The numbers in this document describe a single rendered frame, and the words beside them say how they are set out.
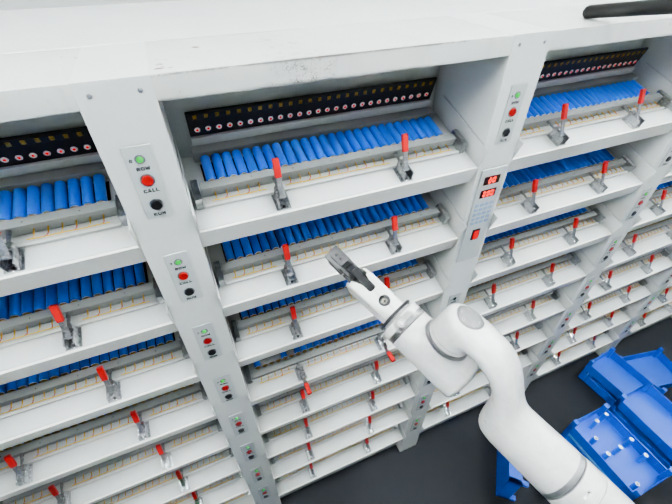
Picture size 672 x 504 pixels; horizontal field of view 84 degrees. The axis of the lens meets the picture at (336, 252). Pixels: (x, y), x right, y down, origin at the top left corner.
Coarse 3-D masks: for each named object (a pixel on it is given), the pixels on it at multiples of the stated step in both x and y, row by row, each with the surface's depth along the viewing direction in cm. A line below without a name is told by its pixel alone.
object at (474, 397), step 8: (488, 384) 194; (472, 392) 191; (480, 392) 192; (488, 392) 191; (456, 400) 187; (464, 400) 189; (472, 400) 189; (480, 400) 190; (432, 408) 185; (440, 408) 184; (448, 408) 182; (456, 408) 186; (464, 408) 187; (432, 416) 183; (440, 416) 183; (448, 416) 184; (424, 424) 180; (432, 424) 181
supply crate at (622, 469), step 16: (592, 416) 167; (608, 416) 165; (576, 432) 158; (592, 432) 162; (608, 432) 162; (624, 432) 159; (592, 448) 152; (608, 448) 157; (624, 448) 157; (640, 448) 154; (608, 464) 148; (624, 464) 152; (640, 464) 152; (656, 464) 150; (624, 480) 148; (640, 480) 148; (656, 480) 148
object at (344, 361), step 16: (384, 336) 120; (288, 352) 114; (336, 352) 116; (352, 352) 116; (368, 352) 117; (384, 352) 119; (304, 368) 112; (320, 368) 113; (336, 368) 113; (256, 384) 108; (272, 384) 108; (288, 384) 109; (256, 400) 106
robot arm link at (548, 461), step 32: (448, 320) 59; (480, 320) 60; (448, 352) 60; (480, 352) 57; (512, 352) 58; (512, 384) 56; (480, 416) 63; (512, 416) 58; (512, 448) 58; (544, 448) 57; (544, 480) 56; (576, 480) 55
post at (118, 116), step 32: (96, 64) 52; (128, 64) 52; (96, 96) 48; (128, 96) 49; (96, 128) 50; (128, 128) 51; (160, 128) 53; (160, 160) 56; (128, 192) 57; (160, 224) 62; (192, 224) 64; (160, 256) 65; (192, 256) 68; (160, 288) 70; (192, 320) 78; (224, 320) 81; (192, 352) 83; (224, 352) 88; (224, 416) 104; (256, 448) 124
